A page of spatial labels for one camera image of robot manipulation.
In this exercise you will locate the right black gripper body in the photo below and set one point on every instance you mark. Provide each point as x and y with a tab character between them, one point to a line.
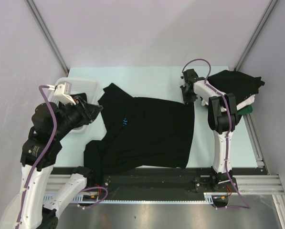
188	96

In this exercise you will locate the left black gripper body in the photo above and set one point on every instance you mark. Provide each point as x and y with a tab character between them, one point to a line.
72	115

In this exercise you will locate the white plastic laundry basket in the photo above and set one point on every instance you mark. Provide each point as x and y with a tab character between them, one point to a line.
79	85

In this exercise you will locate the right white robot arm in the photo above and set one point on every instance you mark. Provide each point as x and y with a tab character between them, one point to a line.
222	120

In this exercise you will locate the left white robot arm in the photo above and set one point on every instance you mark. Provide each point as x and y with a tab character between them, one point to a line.
51	123

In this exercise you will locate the black printed t-shirt in basket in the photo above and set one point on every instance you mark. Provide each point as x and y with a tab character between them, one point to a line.
80	98

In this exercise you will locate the white folded t-shirt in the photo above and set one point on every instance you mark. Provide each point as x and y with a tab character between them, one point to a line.
240	106

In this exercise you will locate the green folded t-shirt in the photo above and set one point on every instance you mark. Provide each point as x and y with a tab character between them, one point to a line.
246	110

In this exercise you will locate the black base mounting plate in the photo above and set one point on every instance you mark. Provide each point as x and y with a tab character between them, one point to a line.
173	184

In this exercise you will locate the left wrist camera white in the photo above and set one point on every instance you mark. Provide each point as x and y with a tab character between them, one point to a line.
61	93

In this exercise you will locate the white slotted cable duct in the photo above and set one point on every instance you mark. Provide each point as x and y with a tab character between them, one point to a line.
79	199

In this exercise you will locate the right aluminium frame post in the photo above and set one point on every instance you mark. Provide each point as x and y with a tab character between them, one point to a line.
256	33

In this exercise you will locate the aluminium frame post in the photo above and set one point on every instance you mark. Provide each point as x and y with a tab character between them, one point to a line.
47	34
256	33

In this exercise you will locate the left aluminium frame post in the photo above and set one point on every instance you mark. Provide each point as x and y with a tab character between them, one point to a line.
47	34

